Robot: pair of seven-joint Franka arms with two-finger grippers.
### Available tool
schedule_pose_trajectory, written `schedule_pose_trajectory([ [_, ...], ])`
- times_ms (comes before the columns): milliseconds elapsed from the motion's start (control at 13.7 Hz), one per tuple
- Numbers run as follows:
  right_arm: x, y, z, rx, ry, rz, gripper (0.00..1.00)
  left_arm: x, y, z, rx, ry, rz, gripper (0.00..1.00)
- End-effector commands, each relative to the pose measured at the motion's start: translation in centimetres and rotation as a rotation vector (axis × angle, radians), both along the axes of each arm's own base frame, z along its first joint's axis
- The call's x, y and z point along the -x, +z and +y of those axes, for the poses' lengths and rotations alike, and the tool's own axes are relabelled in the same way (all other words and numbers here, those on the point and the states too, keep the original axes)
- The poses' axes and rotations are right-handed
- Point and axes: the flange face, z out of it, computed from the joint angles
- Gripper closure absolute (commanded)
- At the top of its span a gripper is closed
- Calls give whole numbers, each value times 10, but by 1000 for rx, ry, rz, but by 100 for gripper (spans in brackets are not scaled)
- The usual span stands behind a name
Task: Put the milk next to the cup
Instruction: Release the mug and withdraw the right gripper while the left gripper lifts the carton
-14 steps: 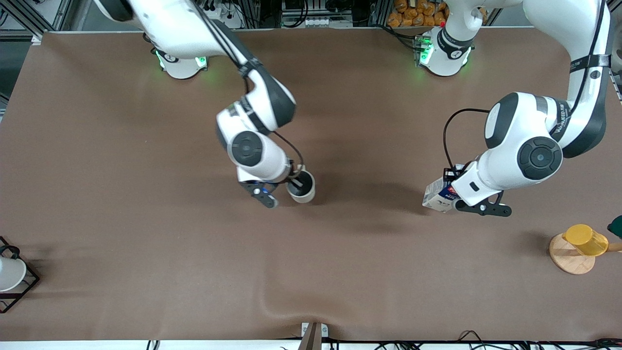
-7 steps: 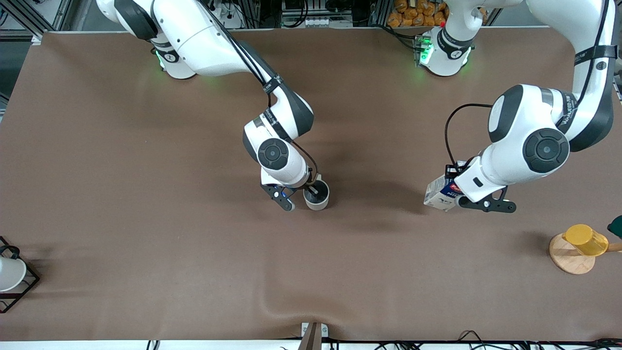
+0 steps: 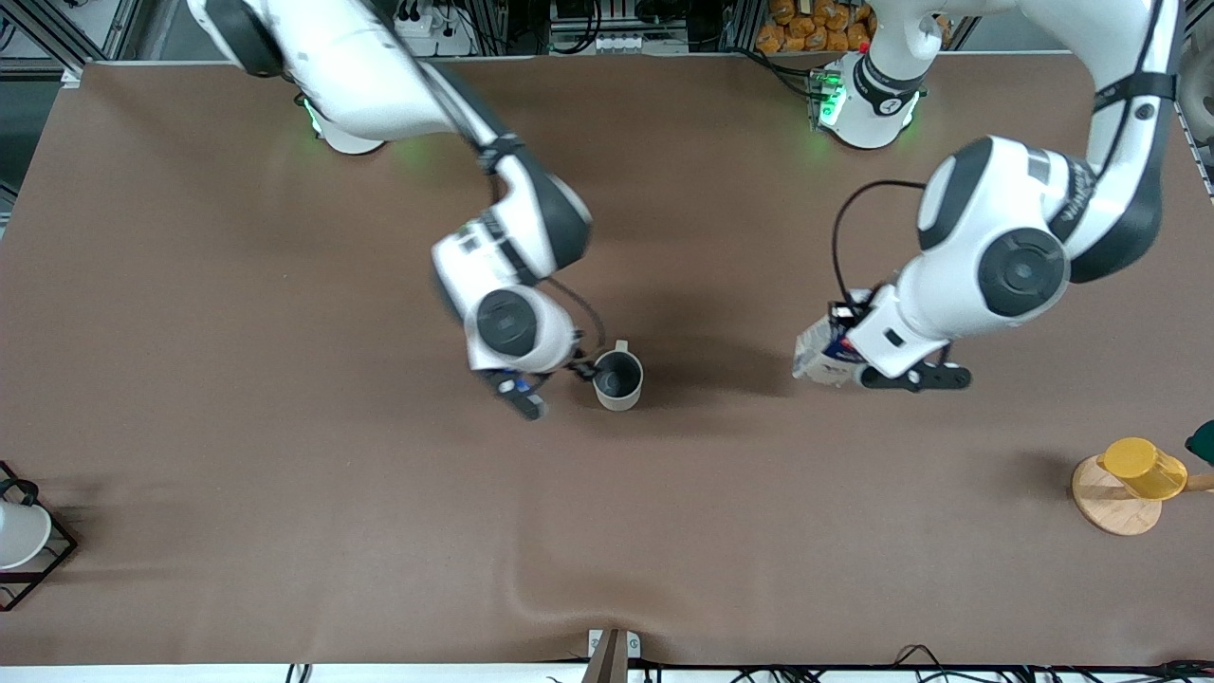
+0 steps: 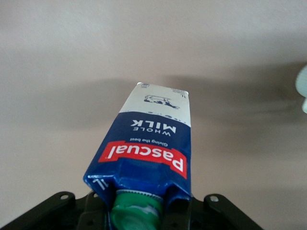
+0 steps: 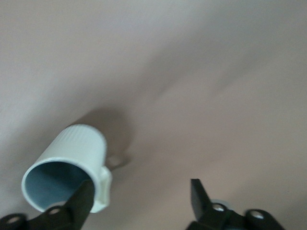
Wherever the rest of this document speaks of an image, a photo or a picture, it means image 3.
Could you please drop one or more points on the metal table clamp bracket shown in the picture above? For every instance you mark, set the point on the metal table clamp bracket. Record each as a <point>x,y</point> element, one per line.
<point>612,655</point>

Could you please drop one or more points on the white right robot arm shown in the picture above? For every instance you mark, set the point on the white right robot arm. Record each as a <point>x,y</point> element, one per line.
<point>332,57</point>

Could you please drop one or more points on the pile of orange bread rolls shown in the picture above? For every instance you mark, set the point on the pile of orange bread rolls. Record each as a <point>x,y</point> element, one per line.
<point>816,27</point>

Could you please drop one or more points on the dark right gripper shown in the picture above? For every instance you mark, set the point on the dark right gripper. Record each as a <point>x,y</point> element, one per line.
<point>578,365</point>

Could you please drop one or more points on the white power strip black plugs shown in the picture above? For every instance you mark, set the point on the white power strip black plugs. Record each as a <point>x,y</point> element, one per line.
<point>427,28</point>

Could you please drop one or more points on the white socket strip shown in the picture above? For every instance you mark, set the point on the white socket strip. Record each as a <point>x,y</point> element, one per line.
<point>616,43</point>

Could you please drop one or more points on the yellow plastic cup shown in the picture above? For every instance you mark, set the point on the yellow plastic cup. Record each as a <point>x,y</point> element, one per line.
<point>1143,467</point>

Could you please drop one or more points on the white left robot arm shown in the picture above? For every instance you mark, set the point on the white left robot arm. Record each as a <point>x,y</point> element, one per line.
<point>996,218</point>

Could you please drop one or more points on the wooden mug stand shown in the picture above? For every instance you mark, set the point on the wooden mug stand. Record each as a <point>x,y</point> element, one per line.
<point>1114,503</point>

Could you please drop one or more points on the dark green cup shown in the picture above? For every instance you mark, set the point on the dark green cup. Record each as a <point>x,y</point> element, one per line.
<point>1203,443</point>

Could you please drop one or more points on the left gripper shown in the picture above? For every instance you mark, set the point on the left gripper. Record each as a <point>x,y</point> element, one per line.
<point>843,314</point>

